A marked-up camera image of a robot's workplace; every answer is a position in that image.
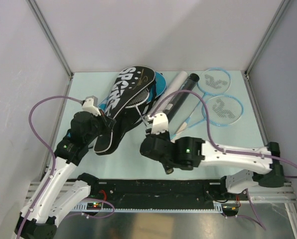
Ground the white shuttlecock tube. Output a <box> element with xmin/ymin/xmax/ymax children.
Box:
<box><xmin>146</xmin><ymin>71</ymin><xmax>188</xmax><ymax>121</ymax></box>

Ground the blue racket far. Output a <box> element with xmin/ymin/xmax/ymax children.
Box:
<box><xmin>173</xmin><ymin>68</ymin><xmax>238</xmax><ymax>137</ymax></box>

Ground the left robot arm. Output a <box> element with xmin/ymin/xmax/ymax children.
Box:
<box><xmin>14</xmin><ymin>111</ymin><xmax>115</xmax><ymax>239</ymax></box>

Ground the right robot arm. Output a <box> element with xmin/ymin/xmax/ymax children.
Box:
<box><xmin>140</xmin><ymin>132</ymin><xmax>285</xmax><ymax>200</ymax></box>

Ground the blue racket near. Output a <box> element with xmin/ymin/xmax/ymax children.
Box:
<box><xmin>171</xmin><ymin>99</ymin><xmax>244</xmax><ymax>141</ymax></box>

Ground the left aluminium frame post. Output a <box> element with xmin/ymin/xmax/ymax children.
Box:
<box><xmin>26</xmin><ymin>0</ymin><xmax>73</xmax><ymax>79</ymax></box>

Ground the aluminium frame post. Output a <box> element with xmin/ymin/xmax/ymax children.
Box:
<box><xmin>244</xmin><ymin>0</ymin><xmax>293</xmax><ymax>77</ymax></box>
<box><xmin>26</xmin><ymin>0</ymin><xmax>73</xmax><ymax>79</ymax></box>

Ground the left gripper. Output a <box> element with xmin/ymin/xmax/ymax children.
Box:
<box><xmin>84</xmin><ymin>109</ymin><xmax>116</xmax><ymax>144</ymax></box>

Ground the black racket cover bag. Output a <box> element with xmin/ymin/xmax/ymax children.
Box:
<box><xmin>94</xmin><ymin>66</ymin><xmax>156</xmax><ymax>155</ymax></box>

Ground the blue racket cover bag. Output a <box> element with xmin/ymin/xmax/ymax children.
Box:
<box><xmin>66</xmin><ymin>72</ymin><xmax>168</xmax><ymax>140</ymax></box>

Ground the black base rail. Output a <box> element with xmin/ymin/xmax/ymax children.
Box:
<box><xmin>78</xmin><ymin>173</ymin><xmax>241</xmax><ymax>211</ymax></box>

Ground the black shuttlecock tube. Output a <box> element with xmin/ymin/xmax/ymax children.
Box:
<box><xmin>163</xmin><ymin>73</ymin><xmax>199</xmax><ymax>122</ymax></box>

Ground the right aluminium frame post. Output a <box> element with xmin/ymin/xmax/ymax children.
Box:
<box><xmin>244</xmin><ymin>0</ymin><xmax>293</xmax><ymax>77</ymax></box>

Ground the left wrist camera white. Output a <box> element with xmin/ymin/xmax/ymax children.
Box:
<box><xmin>82</xmin><ymin>96</ymin><xmax>101</xmax><ymax>117</ymax></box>

